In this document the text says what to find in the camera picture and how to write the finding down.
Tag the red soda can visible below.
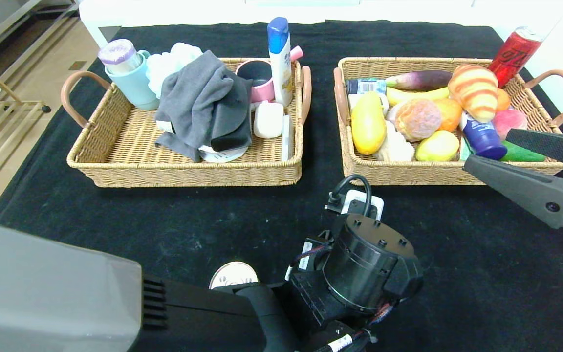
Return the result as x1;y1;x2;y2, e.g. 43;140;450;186
488;26;545;88

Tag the toy white garlic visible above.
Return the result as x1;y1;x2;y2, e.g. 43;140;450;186
377;120;415;162

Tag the white round container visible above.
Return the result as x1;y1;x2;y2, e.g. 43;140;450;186
198;144;249;163

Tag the toy yellow banana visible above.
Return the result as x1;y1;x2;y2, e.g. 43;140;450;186
387;87;451;107

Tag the black camera cable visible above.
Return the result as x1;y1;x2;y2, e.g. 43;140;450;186
327;174;373;217

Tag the rectangular wicker basket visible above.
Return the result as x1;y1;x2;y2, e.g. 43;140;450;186
333;57;563;186
61;57;312;188

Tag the toy pink peach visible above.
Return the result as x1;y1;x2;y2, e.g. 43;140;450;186
492;109;529;140

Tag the toy cream puff bun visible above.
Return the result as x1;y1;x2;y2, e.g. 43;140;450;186
395;99;442;141

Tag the gold metal rack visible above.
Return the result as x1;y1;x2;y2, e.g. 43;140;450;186
0;86;52;202

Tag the teal plastic cup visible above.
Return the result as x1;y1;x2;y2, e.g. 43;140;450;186
105;50;161;111

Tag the toy croissant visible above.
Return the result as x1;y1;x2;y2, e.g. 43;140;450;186
448;65;499;124

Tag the white drink bottle blue cap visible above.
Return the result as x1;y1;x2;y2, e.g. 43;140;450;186
459;110;508;161

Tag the black glasses case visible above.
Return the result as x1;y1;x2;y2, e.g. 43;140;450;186
211;77;254;153

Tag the toy green lime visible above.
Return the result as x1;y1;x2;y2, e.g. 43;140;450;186
500;141;547;162

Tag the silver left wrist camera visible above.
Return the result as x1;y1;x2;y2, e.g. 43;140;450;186
341;190;385;221

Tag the pull tab tin can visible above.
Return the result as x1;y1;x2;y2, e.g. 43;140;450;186
209;262;259;290

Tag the light blue bath pouf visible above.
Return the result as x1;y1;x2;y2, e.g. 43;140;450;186
146;42;205;98

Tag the toy yellow lemon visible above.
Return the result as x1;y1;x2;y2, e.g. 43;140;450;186
415;130;460;162

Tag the blue barcode snack packet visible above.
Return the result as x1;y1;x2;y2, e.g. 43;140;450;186
345;78;390;96

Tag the pink mug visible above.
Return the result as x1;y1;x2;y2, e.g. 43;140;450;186
236;46;304;104

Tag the purple lidded jar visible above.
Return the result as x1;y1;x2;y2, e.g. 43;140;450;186
98;39;143;75

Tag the white soap box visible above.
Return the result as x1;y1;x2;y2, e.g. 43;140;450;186
253;101;285;139

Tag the white shampoo bottle blue cap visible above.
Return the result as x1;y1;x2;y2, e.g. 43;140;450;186
267;18;294;107

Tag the toy purple eggplant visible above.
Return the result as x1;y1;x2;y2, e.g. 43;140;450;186
386;70;453;91

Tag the white comb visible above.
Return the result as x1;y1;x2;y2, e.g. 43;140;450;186
281;115;294;162

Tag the small toy orange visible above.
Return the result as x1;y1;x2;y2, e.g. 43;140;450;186
494;88;511;113

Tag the toy yellow papaya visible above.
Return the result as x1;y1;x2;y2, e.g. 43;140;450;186
350;92;387;156

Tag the black braided cable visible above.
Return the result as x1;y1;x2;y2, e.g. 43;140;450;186
311;301;395;352

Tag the large toy orange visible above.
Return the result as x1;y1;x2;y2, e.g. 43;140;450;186
435;98;464;132

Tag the black tablecloth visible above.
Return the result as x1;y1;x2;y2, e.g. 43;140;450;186
0;20;563;352

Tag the gray towel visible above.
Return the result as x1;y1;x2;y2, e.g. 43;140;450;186
154;50;253;163

